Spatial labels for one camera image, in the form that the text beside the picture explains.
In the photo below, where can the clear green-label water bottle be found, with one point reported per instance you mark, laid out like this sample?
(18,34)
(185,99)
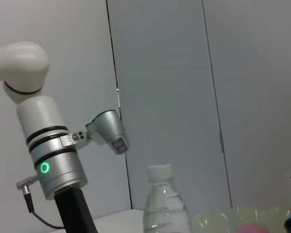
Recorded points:
(165,206)

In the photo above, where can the pink toy peach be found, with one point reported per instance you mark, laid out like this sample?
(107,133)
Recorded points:
(253,228)

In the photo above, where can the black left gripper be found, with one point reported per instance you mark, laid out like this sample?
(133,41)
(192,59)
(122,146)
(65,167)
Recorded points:
(74,213)

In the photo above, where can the green glass fruit bowl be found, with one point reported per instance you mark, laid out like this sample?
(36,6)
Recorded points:
(220,218)

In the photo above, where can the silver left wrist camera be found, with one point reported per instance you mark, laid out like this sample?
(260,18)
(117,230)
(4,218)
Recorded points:
(109,128)

